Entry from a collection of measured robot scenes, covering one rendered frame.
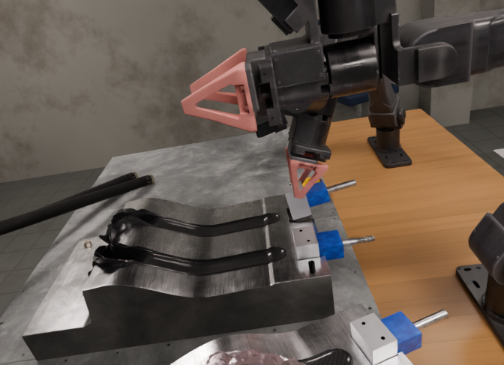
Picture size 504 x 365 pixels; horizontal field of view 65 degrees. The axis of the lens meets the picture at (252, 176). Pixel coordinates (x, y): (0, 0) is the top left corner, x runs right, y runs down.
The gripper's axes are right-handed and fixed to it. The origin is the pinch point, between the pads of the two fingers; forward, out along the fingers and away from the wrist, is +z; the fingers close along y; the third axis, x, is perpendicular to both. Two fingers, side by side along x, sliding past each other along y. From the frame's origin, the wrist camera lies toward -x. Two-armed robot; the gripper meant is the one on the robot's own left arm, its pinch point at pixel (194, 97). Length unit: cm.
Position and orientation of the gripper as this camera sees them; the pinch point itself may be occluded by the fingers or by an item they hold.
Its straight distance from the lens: 45.3
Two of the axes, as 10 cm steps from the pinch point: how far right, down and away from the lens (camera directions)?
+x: 1.9, 8.7, 4.5
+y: -0.1, 4.6, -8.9
